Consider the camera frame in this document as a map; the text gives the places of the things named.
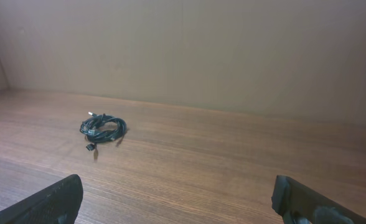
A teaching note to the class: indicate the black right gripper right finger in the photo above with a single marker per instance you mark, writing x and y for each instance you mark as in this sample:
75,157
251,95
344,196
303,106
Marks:
297,203

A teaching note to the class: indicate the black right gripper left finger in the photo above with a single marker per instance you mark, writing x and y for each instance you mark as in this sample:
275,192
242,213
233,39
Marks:
59,203

